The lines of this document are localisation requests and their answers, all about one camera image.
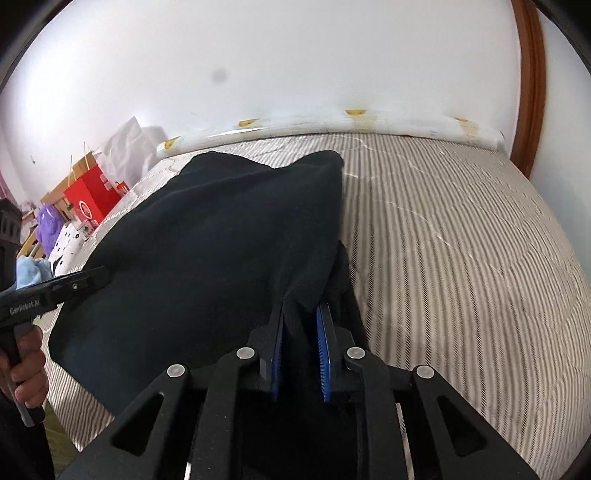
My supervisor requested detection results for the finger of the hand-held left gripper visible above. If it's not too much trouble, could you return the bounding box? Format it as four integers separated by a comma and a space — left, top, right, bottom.
44, 267, 112, 305

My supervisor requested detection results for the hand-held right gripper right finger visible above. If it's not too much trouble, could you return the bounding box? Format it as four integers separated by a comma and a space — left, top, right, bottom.
316, 302, 539, 480

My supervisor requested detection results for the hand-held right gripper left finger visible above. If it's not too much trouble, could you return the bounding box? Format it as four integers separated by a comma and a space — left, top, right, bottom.
58, 302, 286, 480

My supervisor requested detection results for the black sweatshirt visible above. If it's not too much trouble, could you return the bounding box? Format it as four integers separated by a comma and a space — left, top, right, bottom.
48, 150, 369, 480

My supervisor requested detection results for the person's left hand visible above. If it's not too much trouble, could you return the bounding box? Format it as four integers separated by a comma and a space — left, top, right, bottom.
0, 323, 49, 407

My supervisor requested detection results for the light blue cloth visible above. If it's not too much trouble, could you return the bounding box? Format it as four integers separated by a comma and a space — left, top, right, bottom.
16, 257, 54, 291

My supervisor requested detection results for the white floral pillow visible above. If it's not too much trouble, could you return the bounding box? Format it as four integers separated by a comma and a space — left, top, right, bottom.
48, 224, 88, 278

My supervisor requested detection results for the purple plush cloth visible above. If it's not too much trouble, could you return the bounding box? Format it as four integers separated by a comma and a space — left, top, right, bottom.
36, 205, 64, 257

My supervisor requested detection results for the wooden headboard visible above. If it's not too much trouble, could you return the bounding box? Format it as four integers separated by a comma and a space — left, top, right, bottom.
16, 154, 100, 259

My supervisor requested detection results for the red box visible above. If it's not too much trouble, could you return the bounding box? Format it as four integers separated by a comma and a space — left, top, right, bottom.
63, 166, 123, 222

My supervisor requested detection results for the green bed sheet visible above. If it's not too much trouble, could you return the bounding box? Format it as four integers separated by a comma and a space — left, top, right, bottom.
44, 413, 81, 464

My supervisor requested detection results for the person's dark clothing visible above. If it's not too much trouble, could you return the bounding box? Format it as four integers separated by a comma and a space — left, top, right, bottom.
0, 392, 56, 480

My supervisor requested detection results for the white plastic bag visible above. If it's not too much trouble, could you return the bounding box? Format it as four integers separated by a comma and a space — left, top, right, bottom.
95, 116, 169, 190

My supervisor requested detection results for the striped mattress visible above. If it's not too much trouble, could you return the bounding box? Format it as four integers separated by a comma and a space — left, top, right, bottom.
46, 131, 583, 480

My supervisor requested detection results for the white rolled mat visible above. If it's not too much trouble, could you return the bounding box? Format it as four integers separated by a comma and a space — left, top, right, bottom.
156, 108, 506, 160

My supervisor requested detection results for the brown wooden door frame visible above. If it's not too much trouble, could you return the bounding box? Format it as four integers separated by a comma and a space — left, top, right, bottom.
510, 0, 548, 178

